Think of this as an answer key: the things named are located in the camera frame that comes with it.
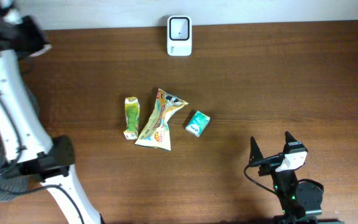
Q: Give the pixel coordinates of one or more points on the white barcode scanner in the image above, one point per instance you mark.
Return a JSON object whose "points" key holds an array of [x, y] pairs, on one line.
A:
{"points": [[179, 36]]}

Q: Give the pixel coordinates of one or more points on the green yellow juice carton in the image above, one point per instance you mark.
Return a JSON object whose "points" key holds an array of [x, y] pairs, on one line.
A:
{"points": [[132, 113]]}

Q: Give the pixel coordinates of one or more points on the teal tissue pack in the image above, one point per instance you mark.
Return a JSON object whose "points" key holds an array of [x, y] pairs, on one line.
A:
{"points": [[198, 123]]}

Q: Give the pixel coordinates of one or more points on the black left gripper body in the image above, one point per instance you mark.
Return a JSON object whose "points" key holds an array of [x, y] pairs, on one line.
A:
{"points": [[27, 36]]}

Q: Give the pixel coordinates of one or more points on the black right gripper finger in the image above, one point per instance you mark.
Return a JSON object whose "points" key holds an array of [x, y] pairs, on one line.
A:
{"points": [[289, 138], [255, 153]]}

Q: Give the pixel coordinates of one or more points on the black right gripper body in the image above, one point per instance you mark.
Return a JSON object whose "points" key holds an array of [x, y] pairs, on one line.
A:
{"points": [[282, 180]]}

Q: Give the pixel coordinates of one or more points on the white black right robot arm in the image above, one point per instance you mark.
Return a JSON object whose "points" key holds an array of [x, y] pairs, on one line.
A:
{"points": [[300, 199]]}

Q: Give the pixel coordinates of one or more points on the yellow crumpled snack bag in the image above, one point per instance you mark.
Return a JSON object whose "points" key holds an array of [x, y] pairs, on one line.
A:
{"points": [[156, 133]]}

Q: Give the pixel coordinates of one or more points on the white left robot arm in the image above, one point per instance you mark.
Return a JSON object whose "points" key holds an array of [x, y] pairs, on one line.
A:
{"points": [[35, 161]]}

